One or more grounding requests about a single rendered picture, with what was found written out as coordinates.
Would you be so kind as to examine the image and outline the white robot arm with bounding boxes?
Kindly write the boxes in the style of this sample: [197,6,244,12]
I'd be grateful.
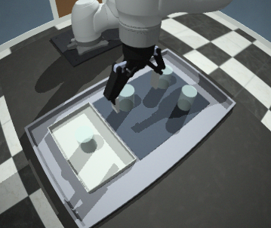
[67,0,232,55]

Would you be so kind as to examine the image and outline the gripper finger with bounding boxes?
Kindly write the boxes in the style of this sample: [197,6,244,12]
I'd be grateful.
[103,61,141,113]
[143,45,166,89]

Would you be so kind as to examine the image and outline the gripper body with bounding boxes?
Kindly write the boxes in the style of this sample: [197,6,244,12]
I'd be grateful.
[122,42,155,72]

